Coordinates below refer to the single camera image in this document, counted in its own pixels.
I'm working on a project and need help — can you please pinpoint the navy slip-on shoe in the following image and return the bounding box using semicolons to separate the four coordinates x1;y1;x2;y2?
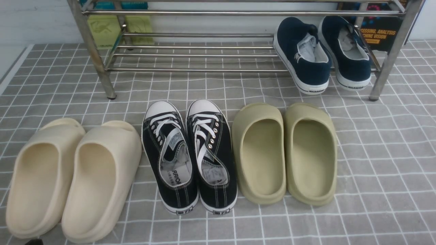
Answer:
274;17;332;95
318;16;372;91

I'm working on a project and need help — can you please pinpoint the olive left foam clog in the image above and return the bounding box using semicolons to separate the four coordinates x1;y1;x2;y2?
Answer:
231;103;286;205

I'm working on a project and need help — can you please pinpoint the navy right slip-on shoe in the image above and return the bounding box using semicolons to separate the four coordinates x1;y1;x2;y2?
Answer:
318;16;372;91

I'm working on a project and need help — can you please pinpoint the navy left slip-on shoe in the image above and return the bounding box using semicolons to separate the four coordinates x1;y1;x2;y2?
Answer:
274;17;332;95

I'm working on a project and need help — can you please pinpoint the black book with orange text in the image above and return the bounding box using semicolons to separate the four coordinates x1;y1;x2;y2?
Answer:
320;16;404;59

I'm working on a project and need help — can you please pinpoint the steel shoe rack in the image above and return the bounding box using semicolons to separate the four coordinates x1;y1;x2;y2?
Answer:
67;0;424;102

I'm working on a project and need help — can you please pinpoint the beige left foam slide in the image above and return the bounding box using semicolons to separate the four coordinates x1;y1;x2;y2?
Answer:
6;118;85;239

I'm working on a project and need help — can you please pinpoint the beige right foam slide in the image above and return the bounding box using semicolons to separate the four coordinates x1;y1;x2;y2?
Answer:
61;120;142;244

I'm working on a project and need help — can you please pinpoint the olive foam clog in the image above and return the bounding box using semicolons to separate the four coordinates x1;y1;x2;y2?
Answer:
284;102;338;206
231;103;286;205

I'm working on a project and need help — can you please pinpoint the black canvas sneaker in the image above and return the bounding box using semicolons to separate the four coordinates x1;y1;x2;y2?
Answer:
141;101;199;215
186;99;238;215

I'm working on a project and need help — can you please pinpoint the olive right foam clog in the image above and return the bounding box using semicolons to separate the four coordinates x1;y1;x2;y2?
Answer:
284;102;338;206

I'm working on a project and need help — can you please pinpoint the beige foam slide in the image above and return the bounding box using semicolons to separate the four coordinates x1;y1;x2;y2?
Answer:
6;118;85;239
61;120;142;244

